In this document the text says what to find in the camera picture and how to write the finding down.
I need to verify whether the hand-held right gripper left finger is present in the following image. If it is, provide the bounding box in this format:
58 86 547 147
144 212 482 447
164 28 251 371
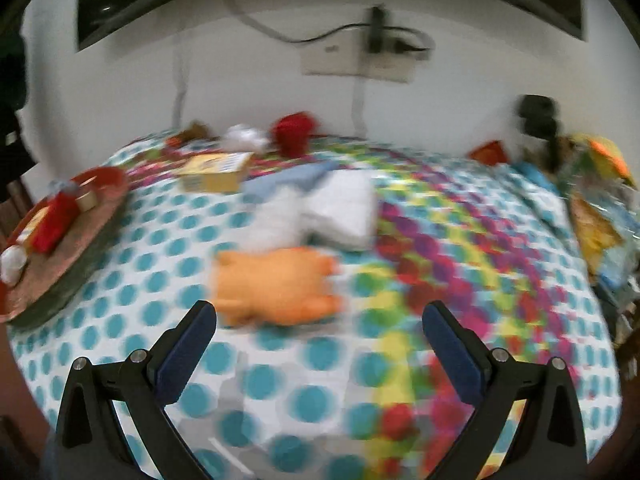
54 300 218 480

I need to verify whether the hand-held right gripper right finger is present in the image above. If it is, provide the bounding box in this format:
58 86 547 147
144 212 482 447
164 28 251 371
422 301 588 480

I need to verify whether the orange plush toy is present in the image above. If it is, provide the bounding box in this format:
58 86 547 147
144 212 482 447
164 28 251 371
210 247 346 329

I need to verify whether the round red tray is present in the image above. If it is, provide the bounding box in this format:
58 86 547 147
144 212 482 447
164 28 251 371
0 166 132 329

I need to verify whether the red cardboard box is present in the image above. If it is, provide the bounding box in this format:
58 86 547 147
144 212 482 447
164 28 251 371
30 187 99 254

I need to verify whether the light blue sock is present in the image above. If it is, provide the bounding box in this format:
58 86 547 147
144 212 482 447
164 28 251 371
242 165 336 197

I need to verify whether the colourful dotted tablecloth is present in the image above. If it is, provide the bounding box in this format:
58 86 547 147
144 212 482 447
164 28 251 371
10 132 623 480

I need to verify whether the pile of snack packets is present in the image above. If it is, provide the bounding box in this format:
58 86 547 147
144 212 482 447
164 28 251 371
557 140 640 306

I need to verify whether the red packet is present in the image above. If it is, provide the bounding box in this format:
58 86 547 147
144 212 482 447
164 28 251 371
467 139 509 166

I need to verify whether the small brown object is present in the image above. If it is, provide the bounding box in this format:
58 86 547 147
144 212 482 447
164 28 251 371
180 121 211 144

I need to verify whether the white crumpled bag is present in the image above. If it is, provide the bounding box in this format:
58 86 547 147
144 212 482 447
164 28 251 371
220 124 268 154

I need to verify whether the yellow plush toy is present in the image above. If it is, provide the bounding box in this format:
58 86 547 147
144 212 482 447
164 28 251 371
570 132 637 187

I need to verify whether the red fabric bundle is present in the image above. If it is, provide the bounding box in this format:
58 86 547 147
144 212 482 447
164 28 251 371
272 112 319 156

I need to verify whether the black plug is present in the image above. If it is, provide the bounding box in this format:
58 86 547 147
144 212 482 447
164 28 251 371
390 40 431 59

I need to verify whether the black power adapter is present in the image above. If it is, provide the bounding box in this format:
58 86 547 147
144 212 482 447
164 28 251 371
367 5 389 56

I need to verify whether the black clamp mount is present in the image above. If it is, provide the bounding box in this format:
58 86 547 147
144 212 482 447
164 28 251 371
517 94 564 171

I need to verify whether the thin dark wall cable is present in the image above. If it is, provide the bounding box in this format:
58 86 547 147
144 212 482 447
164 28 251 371
171 45 189 129

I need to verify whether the white wall outlet plate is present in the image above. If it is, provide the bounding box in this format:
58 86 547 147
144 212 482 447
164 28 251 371
300 35 433 84

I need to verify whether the black television cable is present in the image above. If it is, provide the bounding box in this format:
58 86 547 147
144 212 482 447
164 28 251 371
230 0 371 45

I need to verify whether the wall-mounted black television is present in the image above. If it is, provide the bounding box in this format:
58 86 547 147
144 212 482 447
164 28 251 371
75 0 586 53

